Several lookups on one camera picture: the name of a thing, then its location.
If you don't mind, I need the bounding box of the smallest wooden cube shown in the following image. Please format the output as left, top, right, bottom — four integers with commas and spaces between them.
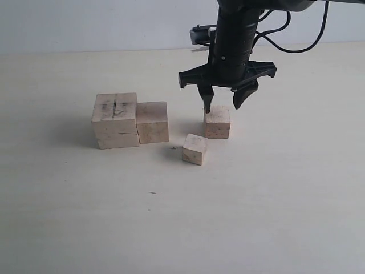
182, 134, 208, 166

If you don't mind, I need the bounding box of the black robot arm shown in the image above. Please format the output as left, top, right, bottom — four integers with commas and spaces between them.
179, 0, 330, 114

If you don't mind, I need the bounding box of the second largest wooden cube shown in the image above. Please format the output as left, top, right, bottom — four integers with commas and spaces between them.
136, 102, 169, 144

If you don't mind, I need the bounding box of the third largest wooden cube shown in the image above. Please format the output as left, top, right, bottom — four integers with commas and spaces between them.
204, 106, 231, 139

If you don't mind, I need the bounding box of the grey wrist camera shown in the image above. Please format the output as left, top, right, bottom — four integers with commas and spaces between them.
189, 25, 217, 46

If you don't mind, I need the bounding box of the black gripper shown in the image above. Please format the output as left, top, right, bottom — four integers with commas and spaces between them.
179, 8, 277, 114

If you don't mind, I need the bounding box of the largest marked wooden cube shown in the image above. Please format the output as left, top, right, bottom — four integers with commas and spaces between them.
91, 92, 139, 149

